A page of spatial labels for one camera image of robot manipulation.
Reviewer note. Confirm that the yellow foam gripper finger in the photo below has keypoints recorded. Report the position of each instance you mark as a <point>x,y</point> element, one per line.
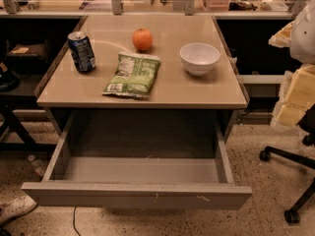
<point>296,96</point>

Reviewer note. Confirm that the grey top drawer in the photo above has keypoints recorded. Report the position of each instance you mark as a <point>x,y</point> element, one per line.
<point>173,159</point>

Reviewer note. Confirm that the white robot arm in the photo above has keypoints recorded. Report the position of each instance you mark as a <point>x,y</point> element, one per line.
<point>299,37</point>

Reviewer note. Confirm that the grey drawer cabinet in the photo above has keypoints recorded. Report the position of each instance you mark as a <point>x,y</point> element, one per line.
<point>159,81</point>

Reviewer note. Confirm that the white bowl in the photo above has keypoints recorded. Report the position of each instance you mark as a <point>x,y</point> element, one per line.
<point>199,59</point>

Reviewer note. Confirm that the green chip bag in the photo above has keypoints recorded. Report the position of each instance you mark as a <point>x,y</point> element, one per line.
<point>134,76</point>

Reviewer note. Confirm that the orange fruit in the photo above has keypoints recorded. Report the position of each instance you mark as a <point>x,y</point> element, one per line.
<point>142,39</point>

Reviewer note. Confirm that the blue soda can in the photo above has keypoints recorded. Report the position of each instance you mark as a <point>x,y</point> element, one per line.
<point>81,51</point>

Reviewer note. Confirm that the clear plastic bottle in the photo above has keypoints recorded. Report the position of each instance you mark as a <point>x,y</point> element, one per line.
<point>37,164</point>

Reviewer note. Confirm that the white sneaker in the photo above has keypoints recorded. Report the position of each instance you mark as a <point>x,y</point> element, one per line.
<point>16,208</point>

